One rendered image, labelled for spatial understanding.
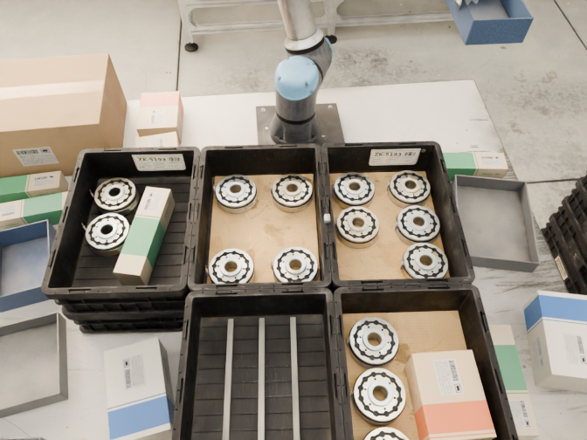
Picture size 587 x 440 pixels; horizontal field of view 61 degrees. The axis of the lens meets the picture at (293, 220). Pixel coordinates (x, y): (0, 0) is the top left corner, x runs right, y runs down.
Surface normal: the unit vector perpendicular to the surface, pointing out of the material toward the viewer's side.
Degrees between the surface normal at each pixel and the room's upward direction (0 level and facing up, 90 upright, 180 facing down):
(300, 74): 4
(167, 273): 0
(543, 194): 0
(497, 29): 90
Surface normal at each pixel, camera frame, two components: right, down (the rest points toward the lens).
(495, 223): 0.00, -0.56
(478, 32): 0.08, 0.83
